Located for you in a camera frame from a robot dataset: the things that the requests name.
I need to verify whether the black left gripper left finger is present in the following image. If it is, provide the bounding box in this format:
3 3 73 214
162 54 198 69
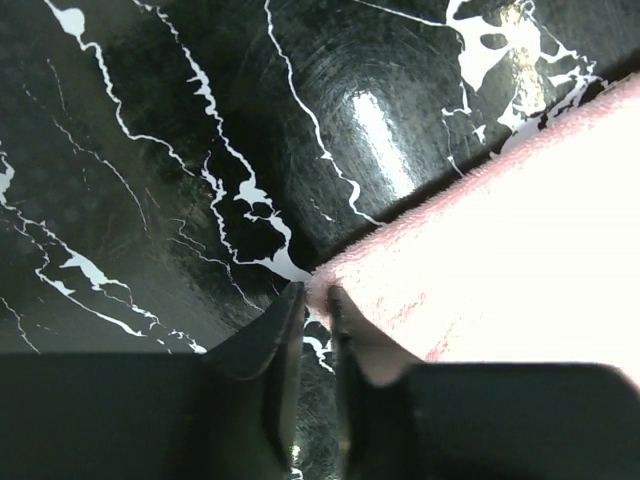
1 282 304 479

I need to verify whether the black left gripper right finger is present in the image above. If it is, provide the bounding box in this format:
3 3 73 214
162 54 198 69
328 286 639 479

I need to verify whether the pink towel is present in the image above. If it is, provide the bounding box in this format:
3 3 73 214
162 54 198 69
306 75 639 379

